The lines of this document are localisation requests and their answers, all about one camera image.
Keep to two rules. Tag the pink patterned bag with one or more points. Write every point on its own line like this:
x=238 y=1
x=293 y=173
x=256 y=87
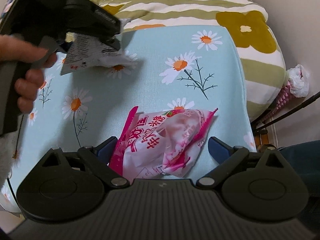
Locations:
x=282 y=99

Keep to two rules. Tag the teal garment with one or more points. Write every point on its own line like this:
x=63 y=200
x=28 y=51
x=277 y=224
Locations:
x=304 y=158

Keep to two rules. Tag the white plastic bag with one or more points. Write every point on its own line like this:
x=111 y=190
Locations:
x=299 y=81

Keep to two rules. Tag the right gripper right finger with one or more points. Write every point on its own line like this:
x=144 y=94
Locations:
x=228 y=158

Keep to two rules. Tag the floral striped blanket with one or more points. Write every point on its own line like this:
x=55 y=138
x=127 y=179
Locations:
x=245 y=21

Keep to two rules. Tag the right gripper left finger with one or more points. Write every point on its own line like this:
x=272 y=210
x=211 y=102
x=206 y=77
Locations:
x=97 y=159

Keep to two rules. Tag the silver grey snack bag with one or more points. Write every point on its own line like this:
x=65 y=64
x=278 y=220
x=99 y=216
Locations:
x=88 y=51

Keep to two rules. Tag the pink candy bag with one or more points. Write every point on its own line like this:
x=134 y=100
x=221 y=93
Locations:
x=160 y=143

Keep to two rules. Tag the person's left hand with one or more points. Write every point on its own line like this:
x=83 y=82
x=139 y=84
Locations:
x=13 y=49

